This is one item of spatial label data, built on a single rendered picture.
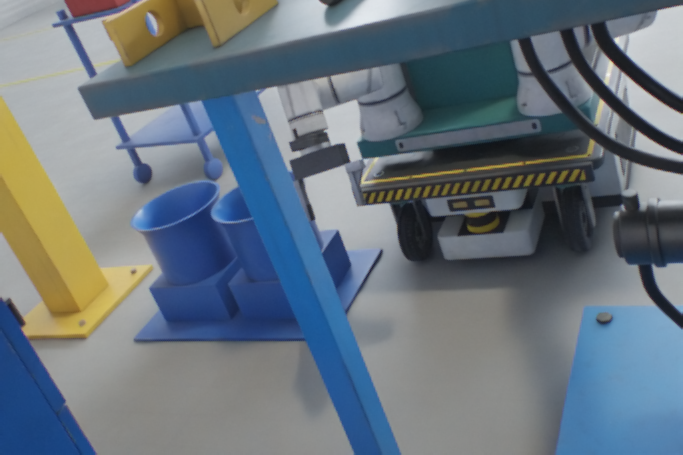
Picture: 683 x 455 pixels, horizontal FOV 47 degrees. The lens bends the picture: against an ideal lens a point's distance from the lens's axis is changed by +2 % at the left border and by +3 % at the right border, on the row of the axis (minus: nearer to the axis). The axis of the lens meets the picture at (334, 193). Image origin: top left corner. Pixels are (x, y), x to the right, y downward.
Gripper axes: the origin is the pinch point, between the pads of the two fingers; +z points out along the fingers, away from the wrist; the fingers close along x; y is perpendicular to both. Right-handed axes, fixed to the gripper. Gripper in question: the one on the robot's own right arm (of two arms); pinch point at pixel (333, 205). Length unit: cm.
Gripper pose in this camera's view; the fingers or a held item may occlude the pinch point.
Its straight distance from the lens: 179.8
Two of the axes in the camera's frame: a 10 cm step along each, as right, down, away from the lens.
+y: 3.7, -1.2, 9.2
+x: -8.8, 2.8, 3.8
